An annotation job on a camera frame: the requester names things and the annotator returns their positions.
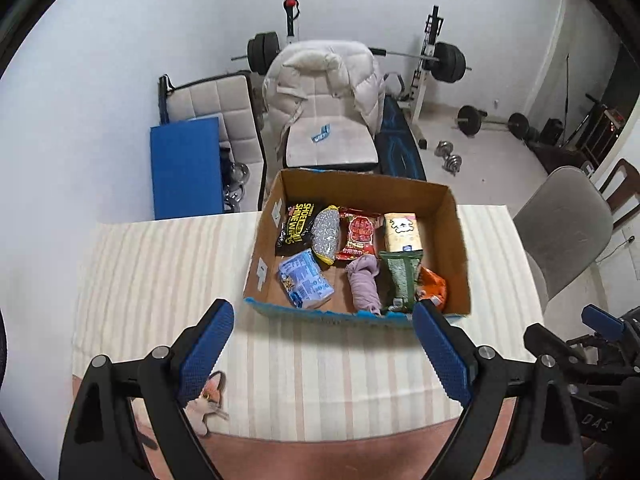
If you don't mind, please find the black exercise machine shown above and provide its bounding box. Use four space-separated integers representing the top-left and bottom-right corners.
564 92 627 162

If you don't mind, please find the cardboard box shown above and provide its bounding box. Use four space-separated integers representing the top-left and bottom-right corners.
243 168 472 329

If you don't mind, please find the grey office chair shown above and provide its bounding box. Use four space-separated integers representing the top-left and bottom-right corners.
512 165 615 331

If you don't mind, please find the weight bench with rack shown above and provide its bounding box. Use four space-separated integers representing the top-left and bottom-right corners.
284 0 446 181

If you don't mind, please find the silver scrubber packet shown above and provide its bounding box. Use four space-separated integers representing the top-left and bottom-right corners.
309 204 342 266

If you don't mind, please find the striped tablecloth with cat print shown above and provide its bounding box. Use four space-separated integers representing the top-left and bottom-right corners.
71 203 549 480

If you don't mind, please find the small black speaker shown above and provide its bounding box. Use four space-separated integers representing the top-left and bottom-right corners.
542 118 565 146

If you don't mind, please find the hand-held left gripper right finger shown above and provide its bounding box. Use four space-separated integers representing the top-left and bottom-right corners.
413 300 586 480

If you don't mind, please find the white upholstered chair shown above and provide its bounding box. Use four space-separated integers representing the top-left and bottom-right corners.
282 109 379 169

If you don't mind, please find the blue foam mat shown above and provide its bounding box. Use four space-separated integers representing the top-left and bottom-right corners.
149 116 226 221

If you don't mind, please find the short barbell with black plates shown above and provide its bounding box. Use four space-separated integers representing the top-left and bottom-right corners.
455 104 530 139

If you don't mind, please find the red snack packet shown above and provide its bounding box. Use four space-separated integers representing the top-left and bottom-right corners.
334 207 384 261

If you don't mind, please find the white quilted folding chair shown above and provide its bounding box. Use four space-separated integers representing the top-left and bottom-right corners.
158 72 266 211

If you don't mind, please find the black floor cable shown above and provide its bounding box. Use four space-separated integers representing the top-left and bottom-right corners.
597 234 636 262

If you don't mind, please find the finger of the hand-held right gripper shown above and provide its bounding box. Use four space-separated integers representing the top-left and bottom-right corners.
523 323 597 367
581 304 626 342

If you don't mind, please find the yellow tissue pack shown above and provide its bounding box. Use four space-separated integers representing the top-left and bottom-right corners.
382 212 425 254

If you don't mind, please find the black yellow wipes packet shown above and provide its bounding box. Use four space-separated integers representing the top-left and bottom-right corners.
274 199 329 256

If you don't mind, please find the purple sock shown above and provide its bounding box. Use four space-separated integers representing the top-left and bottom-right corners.
344 254 384 317

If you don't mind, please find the green towel packet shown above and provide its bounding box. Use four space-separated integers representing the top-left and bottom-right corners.
378 249 425 314

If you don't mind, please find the blue tissue packet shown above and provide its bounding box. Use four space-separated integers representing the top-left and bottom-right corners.
277 249 335 310

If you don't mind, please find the white puffer jacket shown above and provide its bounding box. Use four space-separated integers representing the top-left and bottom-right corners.
262 39 386 154

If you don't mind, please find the orange snack packet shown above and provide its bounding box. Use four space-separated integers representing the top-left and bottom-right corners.
414 266 448 309

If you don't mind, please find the dark wooden chair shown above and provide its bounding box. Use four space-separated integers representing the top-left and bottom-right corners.
597 158 640 231

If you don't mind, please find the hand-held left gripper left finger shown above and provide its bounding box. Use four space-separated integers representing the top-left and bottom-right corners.
59 299 235 480

